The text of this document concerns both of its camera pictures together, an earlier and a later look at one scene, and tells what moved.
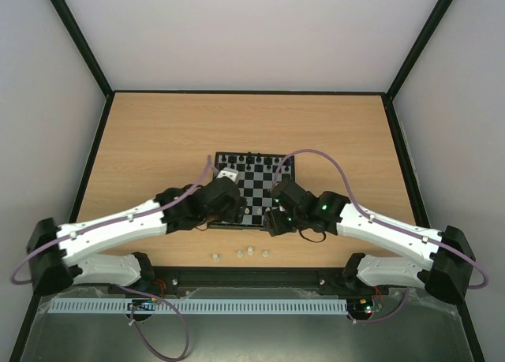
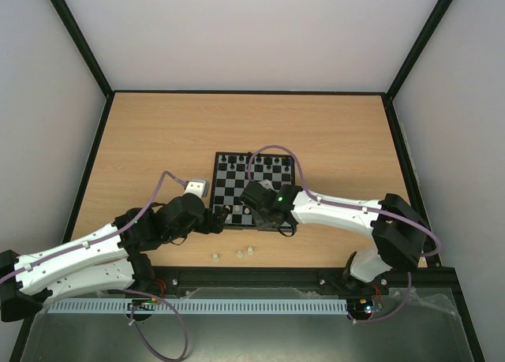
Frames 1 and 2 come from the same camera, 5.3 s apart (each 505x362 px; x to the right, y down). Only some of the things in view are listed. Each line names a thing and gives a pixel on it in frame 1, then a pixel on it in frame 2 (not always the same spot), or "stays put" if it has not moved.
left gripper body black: [233, 215] → [203, 226]
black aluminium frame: [246, 278] stays put
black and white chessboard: [257, 173] stays put
